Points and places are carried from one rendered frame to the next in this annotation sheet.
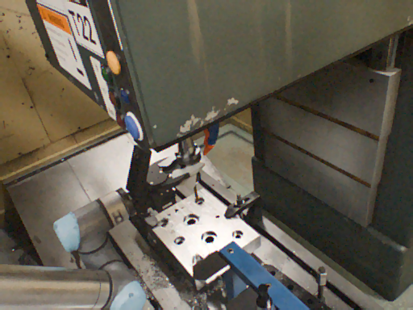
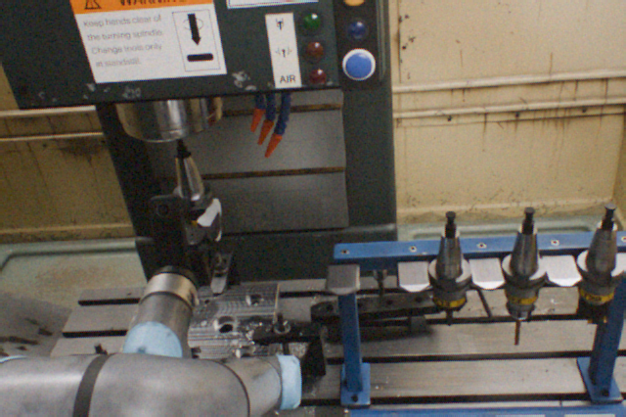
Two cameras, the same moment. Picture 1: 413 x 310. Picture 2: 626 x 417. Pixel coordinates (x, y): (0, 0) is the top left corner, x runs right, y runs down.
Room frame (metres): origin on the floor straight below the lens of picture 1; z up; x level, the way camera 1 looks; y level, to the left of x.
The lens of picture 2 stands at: (0.02, 0.69, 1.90)
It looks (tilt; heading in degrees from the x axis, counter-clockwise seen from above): 35 degrees down; 306
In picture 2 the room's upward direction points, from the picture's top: 7 degrees counter-clockwise
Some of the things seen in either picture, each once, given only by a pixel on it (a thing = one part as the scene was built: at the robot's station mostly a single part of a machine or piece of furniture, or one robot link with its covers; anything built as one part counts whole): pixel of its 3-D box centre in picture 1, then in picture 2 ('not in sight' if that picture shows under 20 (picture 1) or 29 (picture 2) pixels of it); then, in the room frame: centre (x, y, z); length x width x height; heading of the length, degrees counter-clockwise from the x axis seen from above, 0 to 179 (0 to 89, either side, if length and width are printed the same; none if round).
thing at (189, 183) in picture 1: (189, 178); (214, 224); (0.71, 0.05, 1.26); 0.09 x 0.03 x 0.06; 106
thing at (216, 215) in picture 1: (200, 233); (202, 334); (0.80, 0.06, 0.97); 0.29 x 0.23 x 0.05; 30
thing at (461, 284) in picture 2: not in sight; (449, 275); (0.33, -0.05, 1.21); 0.06 x 0.06 x 0.03
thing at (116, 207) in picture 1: (115, 208); (172, 299); (0.64, 0.22, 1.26); 0.08 x 0.05 x 0.08; 30
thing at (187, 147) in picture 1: (184, 138); (187, 172); (0.75, 0.04, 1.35); 0.04 x 0.04 x 0.07
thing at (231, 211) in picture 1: (242, 210); (224, 280); (0.86, -0.08, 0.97); 0.13 x 0.03 x 0.15; 120
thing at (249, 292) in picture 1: (245, 307); (413, 276); (0.38, -0.02, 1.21); 0.07 x 0.05 x 0.01; 120
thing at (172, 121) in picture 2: not in sight; (165, 81); (0.75, 0.04, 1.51); 0.16 x 0.16 x 0.12
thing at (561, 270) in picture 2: not in sight; (560, 270); (0.19, -0.13, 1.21); 0.07 x 0.05 x 0.01; 120
